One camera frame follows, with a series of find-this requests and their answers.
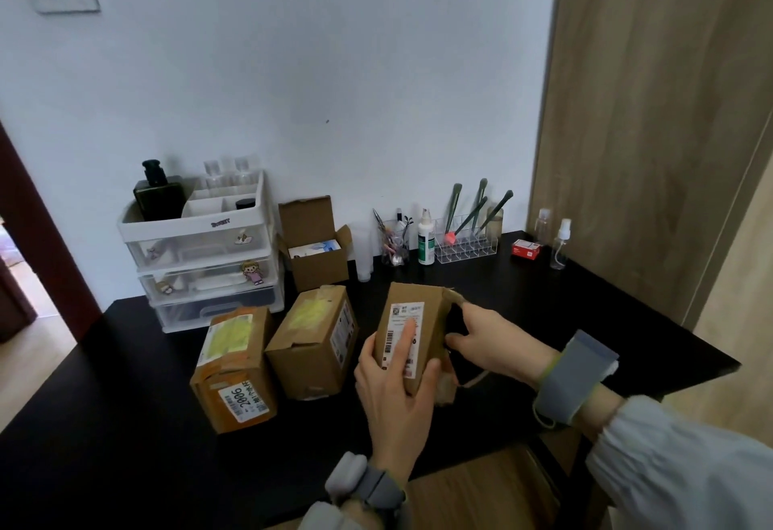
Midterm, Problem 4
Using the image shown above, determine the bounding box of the person's right hand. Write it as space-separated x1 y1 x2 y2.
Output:
445 303 560 387

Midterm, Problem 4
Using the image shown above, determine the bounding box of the person's left hand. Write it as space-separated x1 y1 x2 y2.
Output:
354 318 443 477

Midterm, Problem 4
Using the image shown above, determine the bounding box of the small labelled cardboard box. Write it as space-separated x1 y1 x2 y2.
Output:
373 282 466 408

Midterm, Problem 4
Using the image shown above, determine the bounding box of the person's right forearm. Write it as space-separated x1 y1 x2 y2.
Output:
581 388 773 530

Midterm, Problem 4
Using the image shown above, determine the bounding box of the person's left forearm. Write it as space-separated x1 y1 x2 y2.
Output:
299 496 413 530

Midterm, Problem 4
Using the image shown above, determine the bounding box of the clear acrylic compartment organiser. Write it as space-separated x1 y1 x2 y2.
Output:
434 215 500 265

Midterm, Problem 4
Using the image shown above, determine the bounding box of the white bottle with green label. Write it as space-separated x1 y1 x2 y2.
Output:
417 208 436 266

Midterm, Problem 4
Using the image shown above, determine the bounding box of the grey right wrist band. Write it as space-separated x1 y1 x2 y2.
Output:
533 330 621 429

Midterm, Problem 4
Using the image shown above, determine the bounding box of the grey wrist band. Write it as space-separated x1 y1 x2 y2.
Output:
326 452 407 514
533 330 621 429

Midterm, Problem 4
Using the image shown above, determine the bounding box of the clear pen holder with tools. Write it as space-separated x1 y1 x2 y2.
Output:
372 208 415 268

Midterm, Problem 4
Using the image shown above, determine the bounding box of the grey left wrist band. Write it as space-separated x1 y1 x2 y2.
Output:
326 452 407 514

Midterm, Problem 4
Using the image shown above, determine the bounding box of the green makeup brush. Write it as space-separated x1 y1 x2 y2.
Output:
478 190 514 230
444 183 464 236
453 196 489 237
471 178 489 230

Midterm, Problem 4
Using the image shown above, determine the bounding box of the cardboard box with side label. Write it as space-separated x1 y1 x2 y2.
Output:
265 285 360 402

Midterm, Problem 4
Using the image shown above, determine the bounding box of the stack of clear cups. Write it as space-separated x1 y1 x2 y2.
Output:
353 223 376 283

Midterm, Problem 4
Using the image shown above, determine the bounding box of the clear spray bottle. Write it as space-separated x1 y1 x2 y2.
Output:
550 219 573 271

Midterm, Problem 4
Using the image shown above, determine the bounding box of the open cardboard box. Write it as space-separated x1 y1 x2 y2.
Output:
277 196 353 293

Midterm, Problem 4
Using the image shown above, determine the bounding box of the white and blue packet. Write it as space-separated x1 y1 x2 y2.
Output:
289 239 340 260

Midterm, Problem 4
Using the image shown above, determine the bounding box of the cardboard box with yellow tape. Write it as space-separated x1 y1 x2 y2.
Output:
190 306 279 435

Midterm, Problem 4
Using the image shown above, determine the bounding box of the white three-drawer organiser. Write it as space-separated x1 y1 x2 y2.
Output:
117 170 286 334

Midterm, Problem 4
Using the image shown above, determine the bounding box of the wooden wardrobe door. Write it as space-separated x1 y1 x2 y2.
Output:
527 0 773 328

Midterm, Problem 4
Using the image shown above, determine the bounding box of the dark green pump bottle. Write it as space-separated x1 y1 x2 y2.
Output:
133 159 187 223

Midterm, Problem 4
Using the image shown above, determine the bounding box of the dark brown door frame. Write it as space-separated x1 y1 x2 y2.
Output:
0 120 102 343

